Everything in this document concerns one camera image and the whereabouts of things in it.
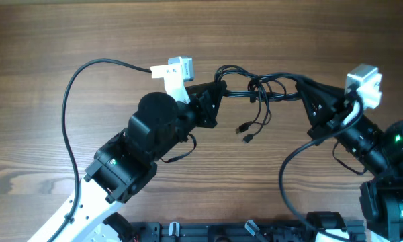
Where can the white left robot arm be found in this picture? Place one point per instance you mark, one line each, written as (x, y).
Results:
(127, 162)

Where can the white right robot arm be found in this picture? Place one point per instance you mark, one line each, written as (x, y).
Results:
(381, 153)

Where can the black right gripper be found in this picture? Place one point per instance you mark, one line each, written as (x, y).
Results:
(333, 109)

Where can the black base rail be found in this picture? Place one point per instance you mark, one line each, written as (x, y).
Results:
(280, 231)

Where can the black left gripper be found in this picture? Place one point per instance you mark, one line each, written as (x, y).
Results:
(205, 103)

